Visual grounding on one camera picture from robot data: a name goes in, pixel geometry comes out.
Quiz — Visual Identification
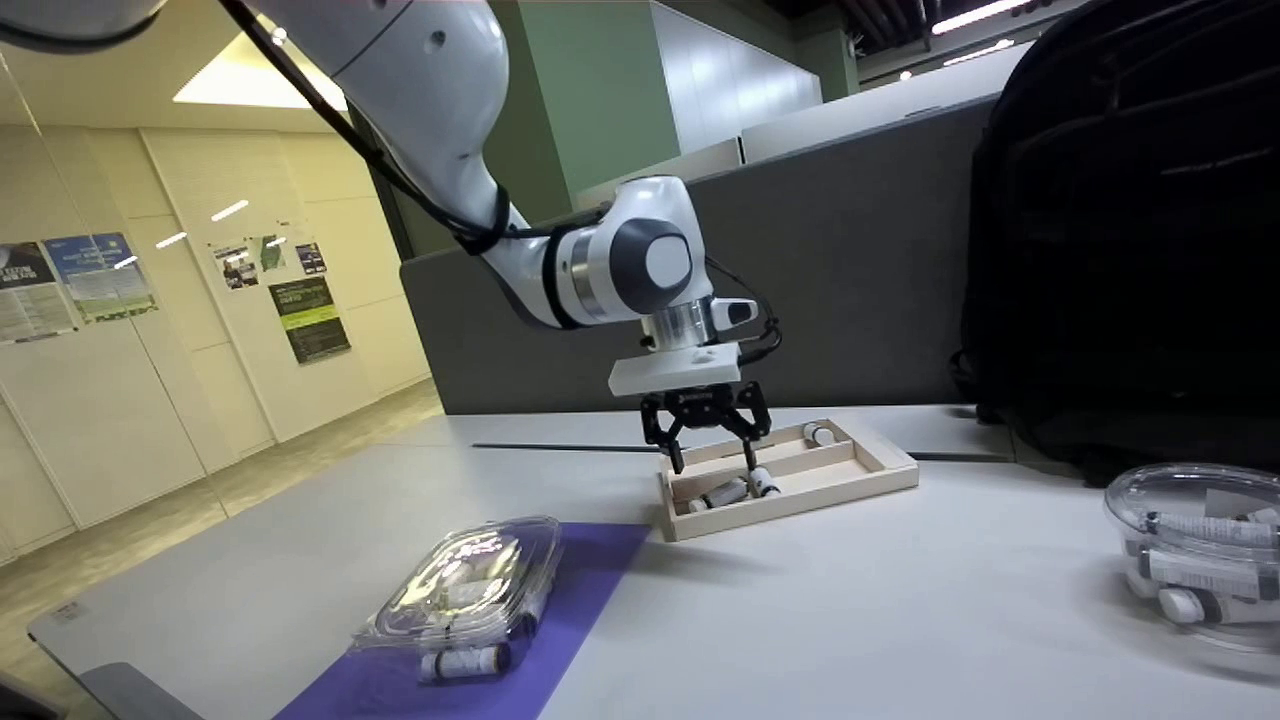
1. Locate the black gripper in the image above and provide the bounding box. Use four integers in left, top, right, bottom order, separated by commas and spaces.
635, 381, 776, 475

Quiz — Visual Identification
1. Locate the wooden tray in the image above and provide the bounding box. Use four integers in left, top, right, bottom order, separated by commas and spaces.
651, 418, 923, 545

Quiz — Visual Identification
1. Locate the white bottle inside clamshell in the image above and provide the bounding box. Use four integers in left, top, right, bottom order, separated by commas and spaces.
420, 605, 510, 651

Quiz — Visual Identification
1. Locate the white bottle dark cap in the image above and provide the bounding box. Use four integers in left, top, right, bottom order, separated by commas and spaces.
414, 641, 515, 690

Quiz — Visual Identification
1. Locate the short white bottle in bowl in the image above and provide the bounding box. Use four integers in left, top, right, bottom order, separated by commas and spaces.
1151, 589, 1222, 631

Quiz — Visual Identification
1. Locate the long white bottle in bowl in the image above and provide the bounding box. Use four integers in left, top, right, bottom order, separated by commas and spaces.
1131, 547, 1280, 610
1139, 504, 1280, 551

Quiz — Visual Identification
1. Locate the purple mat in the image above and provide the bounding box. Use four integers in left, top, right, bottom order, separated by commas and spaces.
271, 519, 655, 720

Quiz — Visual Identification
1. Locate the clear plastic clamshell container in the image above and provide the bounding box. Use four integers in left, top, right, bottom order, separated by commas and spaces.
350, 516, 568, 658

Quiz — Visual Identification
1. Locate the green pillar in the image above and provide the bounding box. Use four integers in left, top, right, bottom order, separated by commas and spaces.
373, 0, 684, 264

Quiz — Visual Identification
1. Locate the black backpack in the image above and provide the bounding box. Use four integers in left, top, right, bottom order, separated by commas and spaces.
955, 0, 1280, 489

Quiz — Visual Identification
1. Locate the clear round plastic bowl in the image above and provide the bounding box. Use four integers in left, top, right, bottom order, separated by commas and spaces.
1098, 461, 1280, 648

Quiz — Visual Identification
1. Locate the long ceiling light strip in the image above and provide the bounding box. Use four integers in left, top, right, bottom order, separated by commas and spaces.
926, 0, 1038, 39

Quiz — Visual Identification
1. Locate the rectangular ceiling light panel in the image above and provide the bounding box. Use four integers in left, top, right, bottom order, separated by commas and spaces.
168, 27, 350, 118

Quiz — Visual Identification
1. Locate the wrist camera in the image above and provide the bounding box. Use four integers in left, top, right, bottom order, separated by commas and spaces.
705, 291, 766, 340

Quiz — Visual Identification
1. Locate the gray partition wall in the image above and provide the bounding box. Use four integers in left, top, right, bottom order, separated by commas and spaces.
401, 102, 997, 418

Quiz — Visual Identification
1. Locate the black green wall poster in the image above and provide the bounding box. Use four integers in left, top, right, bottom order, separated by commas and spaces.
268, 274, 354, 369

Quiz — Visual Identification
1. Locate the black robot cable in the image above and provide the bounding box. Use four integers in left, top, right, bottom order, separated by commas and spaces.
214, 0, 515, 255

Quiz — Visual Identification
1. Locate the small photo wall notice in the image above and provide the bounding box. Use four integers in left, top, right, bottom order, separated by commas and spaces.
214, 244, 265, 291

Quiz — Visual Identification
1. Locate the blue green wall poster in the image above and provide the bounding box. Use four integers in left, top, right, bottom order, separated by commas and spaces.
39, 227, 158, 327

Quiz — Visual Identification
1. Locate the white blue wall poster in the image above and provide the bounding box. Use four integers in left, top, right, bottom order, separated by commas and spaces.
0, 242, 81, 347

